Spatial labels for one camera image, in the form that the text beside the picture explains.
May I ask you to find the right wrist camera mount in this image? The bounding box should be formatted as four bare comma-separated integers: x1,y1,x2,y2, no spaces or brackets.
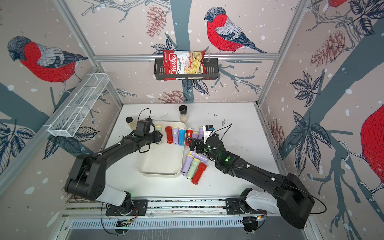
203,125,214,144

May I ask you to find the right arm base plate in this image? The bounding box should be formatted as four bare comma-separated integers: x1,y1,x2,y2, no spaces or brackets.
223,198,268,216

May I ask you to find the white rectangular storage tray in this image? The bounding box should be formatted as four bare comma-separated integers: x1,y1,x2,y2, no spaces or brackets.
137,121,187,178

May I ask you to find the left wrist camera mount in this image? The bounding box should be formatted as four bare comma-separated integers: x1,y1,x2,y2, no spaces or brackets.
136,118,155,135

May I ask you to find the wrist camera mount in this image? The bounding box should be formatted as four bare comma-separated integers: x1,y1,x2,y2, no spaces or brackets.
203,125,214,144
136,118,155,135

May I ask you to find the small black cap jar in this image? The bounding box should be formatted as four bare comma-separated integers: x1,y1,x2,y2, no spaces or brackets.
126,117,137,131

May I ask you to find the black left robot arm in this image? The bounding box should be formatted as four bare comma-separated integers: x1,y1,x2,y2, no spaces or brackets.
64,119,163,206

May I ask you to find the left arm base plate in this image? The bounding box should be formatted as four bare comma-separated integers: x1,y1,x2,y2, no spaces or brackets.
106,200,149,217

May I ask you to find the purple flashlight beside red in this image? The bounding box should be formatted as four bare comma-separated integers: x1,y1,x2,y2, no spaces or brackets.
192,132,199,139

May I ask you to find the black cap spice grinder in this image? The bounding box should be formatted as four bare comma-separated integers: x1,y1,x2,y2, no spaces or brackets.
179,105,189,123

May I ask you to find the tall purple flashlight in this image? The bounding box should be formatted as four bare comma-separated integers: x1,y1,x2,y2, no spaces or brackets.
198,126,205,140

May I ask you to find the blue flashlight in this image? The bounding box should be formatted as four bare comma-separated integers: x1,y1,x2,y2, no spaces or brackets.
179,128,186,146

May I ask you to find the red cassava chips bag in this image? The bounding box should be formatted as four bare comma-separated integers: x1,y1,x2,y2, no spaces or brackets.
163,50,207,80

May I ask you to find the black wall basket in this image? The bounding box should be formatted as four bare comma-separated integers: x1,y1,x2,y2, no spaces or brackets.
154,58,219,81

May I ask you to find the red flashlight with white logo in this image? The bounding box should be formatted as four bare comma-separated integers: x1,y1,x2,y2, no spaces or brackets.
186,128,194,146

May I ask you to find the purple flashlight lying across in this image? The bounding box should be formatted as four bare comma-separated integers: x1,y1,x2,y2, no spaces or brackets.
190,151,209,163

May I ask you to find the white wire mesh shelf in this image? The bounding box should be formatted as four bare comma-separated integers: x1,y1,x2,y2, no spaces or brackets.
48,73,110,137

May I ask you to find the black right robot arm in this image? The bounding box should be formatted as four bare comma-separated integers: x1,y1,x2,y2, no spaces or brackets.
187,134,315,230

